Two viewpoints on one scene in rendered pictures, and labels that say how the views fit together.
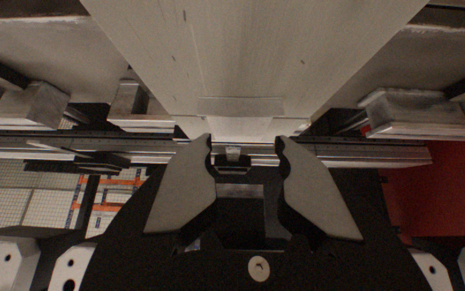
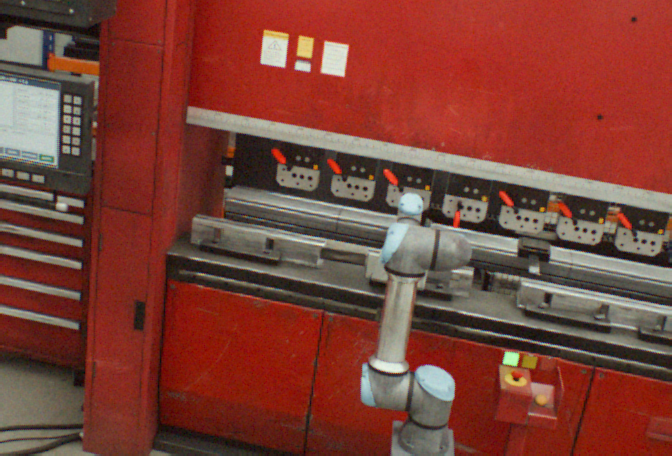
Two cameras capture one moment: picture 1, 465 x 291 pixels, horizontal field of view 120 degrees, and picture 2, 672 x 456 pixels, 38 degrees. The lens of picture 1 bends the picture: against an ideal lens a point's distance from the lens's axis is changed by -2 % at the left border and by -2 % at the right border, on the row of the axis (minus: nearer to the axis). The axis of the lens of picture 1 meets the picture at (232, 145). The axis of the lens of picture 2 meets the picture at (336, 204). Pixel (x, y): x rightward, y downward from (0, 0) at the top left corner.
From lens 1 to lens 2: 3.25 m
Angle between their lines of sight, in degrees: 8
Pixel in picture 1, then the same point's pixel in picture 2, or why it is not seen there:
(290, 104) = not seen: hidden behind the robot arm
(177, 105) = not seen: hidden behind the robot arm
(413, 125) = (310, 244)
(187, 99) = not seen: hidden behind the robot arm
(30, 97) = (522, 297)
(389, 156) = (269, 209)
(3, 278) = (505, 216)
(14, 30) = (491, 316)
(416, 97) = (298, 258)
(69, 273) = (478, 214)
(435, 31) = (320, 283)
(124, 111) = (463, 277)
